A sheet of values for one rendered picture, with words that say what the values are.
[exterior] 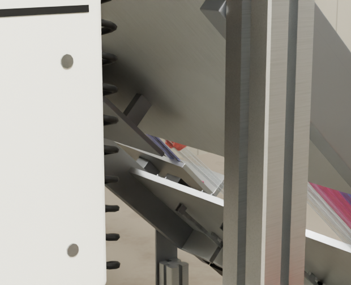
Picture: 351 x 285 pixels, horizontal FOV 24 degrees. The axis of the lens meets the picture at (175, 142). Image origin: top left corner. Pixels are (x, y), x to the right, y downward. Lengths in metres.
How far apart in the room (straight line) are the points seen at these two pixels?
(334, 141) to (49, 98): 0.24
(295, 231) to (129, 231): 3.06
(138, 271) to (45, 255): 2.70
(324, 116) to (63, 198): 0.22
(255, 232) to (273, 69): 0.10
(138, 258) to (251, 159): 2.79
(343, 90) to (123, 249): 2.82
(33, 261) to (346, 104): 0.27
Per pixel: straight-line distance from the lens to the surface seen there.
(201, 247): 1.43
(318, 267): 1.18
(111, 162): 1.33
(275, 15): 0.50
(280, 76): 0.51
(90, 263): 0.50
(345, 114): 0.62
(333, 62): 0.60
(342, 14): 5.49
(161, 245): 1.51
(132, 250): 3.38
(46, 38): 0.45
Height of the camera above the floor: 1.20
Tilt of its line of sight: 13 degrees down
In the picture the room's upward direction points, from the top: straight up
